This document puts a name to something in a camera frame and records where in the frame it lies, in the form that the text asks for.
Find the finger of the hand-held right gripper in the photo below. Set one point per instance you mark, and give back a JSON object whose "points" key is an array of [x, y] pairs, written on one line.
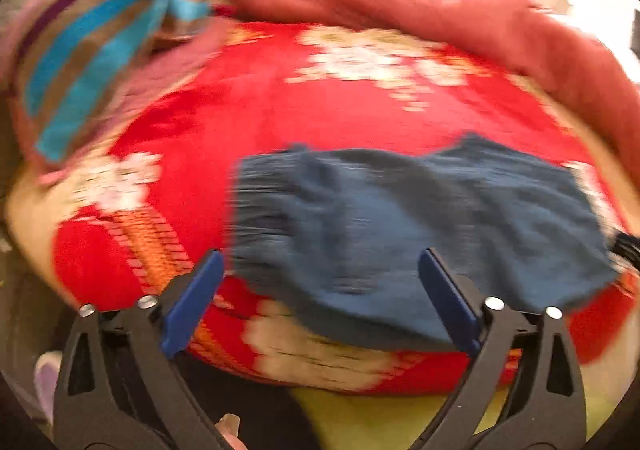
{"points": [[629, 250]]}

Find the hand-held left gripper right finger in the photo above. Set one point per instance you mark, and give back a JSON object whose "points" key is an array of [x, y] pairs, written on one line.
{"points": [[447, 302]]}

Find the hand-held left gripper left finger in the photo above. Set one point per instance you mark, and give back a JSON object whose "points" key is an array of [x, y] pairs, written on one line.
{"points": [[192, 302]]}

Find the blue denim pants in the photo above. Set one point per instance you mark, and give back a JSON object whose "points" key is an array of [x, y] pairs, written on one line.
{"points": [[375, 230]]}

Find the pink slipper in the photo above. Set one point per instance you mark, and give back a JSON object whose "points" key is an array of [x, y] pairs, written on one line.
{"points": [[231, 427]]}

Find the purple slipper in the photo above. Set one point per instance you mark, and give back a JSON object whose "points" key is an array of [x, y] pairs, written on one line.
{"points": [[47, 380]]}

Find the red floral blanket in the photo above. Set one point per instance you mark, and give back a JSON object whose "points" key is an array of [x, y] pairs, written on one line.
{"points": [[250, 119]]}

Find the pink quilted cloth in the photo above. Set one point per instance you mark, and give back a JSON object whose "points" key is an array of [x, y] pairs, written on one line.
{"points": [[175, 69]]}

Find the striped towel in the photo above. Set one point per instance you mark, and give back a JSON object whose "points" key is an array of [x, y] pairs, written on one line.
{"points": [[90, 44]]}

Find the rust red comforter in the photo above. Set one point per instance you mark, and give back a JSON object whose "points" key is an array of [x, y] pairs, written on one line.
{"points": [[450, 9]]}

